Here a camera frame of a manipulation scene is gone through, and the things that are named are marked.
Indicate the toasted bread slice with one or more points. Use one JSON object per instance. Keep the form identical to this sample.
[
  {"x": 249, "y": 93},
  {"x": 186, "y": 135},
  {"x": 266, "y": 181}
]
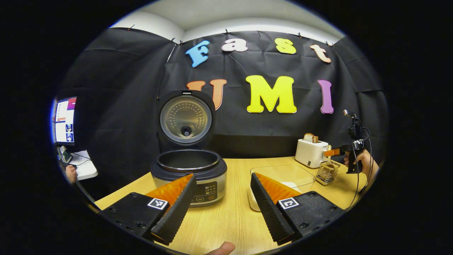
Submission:
[{"x": 310, "y": 138}]

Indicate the clear plastic rice container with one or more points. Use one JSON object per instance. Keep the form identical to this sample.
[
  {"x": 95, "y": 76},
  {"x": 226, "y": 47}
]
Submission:
[{"x": 283, "y": 173}]

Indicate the black backdrop cloth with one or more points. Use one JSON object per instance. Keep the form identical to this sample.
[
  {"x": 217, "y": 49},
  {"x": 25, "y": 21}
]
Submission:
[{"x": 116, "y": 117}]

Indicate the white toaster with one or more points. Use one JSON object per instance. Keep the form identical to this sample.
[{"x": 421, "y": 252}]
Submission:
[{"x": 308, "y": 154}]

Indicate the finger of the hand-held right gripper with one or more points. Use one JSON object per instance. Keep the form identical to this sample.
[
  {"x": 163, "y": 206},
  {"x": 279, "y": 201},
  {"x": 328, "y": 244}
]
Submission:
[{"x": 332, "y": 152}]

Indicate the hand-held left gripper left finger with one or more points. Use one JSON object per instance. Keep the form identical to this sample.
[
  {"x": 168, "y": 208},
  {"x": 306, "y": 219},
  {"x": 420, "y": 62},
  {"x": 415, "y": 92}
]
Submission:
[{"x": 178, "y": 212}]

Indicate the small dark device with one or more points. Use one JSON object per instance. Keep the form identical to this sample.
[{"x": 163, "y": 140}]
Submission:
[{"x": 65, "y": 154}]

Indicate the white side table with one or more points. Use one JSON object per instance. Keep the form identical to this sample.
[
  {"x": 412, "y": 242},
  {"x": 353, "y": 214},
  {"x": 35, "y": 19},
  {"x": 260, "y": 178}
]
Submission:
[{"x": 86, "y": 170}]

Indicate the dark grey rice cooker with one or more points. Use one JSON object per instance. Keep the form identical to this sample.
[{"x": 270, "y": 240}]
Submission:
[{"x": 208, "y": 187}]

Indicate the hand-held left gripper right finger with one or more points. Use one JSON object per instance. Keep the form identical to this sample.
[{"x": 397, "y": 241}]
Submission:
[{"x": 269, "y": 212}]

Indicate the computer monitor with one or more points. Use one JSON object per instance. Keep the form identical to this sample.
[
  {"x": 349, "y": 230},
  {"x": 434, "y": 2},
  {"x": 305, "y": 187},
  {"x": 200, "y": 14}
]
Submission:
[{"x": 65, "y": 124}]

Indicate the wooden spoon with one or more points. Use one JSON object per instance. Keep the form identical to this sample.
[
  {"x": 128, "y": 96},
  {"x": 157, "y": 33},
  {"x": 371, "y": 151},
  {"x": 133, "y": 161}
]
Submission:
[{"x": 329, "y": 161}]

